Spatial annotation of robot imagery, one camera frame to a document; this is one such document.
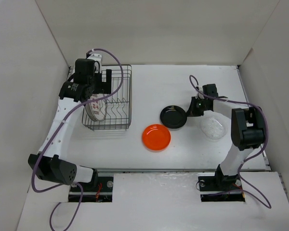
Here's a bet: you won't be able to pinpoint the white plate red characters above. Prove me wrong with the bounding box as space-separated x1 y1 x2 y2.
89 99 107 121

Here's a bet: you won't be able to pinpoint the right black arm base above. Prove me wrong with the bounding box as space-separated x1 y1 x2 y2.
197 175 245 202

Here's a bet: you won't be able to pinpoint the orange plate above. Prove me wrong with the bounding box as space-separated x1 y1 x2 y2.
142 124 171 152

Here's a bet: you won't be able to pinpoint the clear plastic dish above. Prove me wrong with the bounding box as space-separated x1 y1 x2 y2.
200 116 228 141

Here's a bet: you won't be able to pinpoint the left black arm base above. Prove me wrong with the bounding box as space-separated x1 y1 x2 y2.
79 174 114 203

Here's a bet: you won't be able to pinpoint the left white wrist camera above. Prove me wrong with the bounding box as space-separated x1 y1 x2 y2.
86 50 103 66

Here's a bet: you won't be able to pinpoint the purple cable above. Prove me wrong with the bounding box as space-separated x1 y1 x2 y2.
31 48 124 231
189 75 272 209

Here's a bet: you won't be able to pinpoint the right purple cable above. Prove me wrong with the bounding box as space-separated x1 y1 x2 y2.
189 75 272 209

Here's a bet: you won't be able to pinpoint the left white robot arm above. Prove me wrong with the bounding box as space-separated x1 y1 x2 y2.
28 53 111 191

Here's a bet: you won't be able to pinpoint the black small plate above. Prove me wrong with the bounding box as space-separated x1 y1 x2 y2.
160 105 187 129

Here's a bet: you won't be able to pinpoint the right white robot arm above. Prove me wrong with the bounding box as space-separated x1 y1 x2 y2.
186 97 267 192

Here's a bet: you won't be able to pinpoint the green rimmed white plate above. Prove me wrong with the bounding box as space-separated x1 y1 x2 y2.
84 103 91 117

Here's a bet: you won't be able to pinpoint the grey wire dish rack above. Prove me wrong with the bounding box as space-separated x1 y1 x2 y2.
81 64 132 130

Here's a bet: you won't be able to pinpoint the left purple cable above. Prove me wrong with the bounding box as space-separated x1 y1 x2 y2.
31 48 124 231

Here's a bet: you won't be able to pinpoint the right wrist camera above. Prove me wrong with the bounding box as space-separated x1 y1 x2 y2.
200 84 227 99

